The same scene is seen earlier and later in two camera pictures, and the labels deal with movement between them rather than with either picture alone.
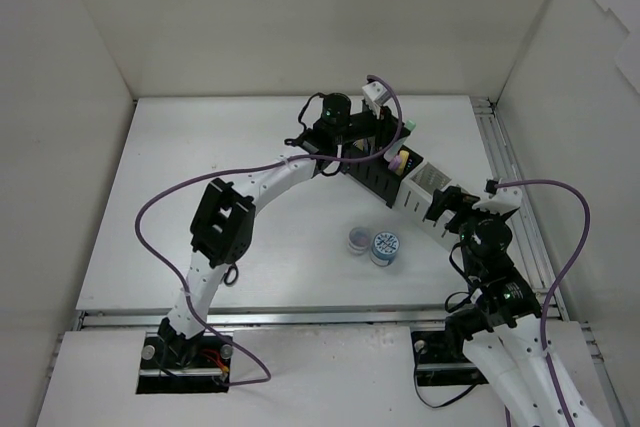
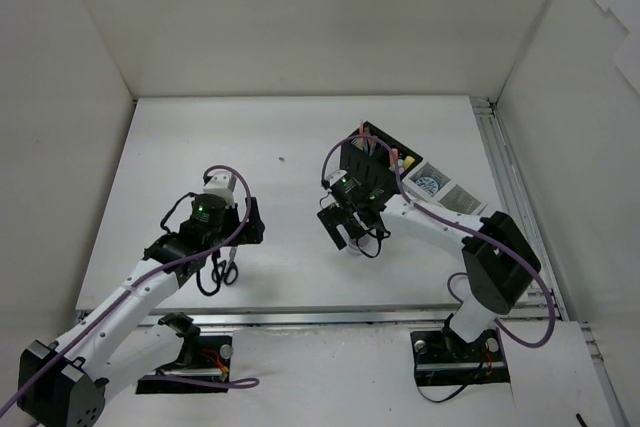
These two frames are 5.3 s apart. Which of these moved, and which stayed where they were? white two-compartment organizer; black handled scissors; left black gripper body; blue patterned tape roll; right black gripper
Moved: left black gripper body; right black gripper; blue patterned tape roll
Stayed: white two-compartment organizer; black handled scissors
